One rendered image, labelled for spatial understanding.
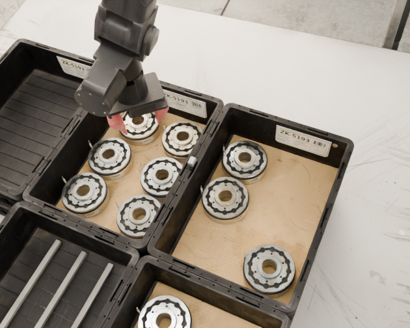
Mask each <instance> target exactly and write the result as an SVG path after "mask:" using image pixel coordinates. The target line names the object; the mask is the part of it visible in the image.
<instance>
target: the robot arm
mask: <svg viewBox="0 0 410 328"><path fill-rule="evenodd" d="M156 1H157V0H102V2H101V3H100V4H99V5H98V11H97V13H96V16H95V20H94V40H95V41H97V42H99V43H100V45H99V47H98V49H97V50H96V51H95V52H94V54H93V59H94V64H93V65H92V67H91V68H90V70H89V72H88V73H87V75H86V76H85V78H84V80H83V82H82V83H81V84H80V86H79V88H78V89H77V90H76V92H75V94H74V97H75V100H76V102H77V103H78V104H79V105H80V106H81V107H82V108H83V109H84V110H86V111H87V112H89V113H91V114H93V115H96V116H107V120H108V123H109V126H110V127H111V128H114V129H116V130H119V131H121V132H122V133H124V134H125V135H128V133H127V131H126V127H125V125H124V121H123V119H122V117H121V115H120V114H121V113H123V112H126V111H127V113H128V116H129V118H135V117H138V116H141V115H145V114H148V113H152V112H155V116H156V120H157V123H158V125H160V124H161V120H162V118H163V117H164V116H165V114H166V112H167V111H168V110H169V105H168V102H167V99H166V97H165V94H164V91H163V89H162V87H161V85H160V82H159V79H158V78H157V74H156V73H155V72H151V73H148V74H144V72H143V67H142V64H141V62H143V61H144V60H145V58H146V56H149V55H150V53H151V52H152V50H153V48H154V46H155V45H156V43H157V40H158V36H159V29H158V28H156V26H154V23H155V20H156V15H157V11H158V8H159V6H158V5H156Z"/></svg>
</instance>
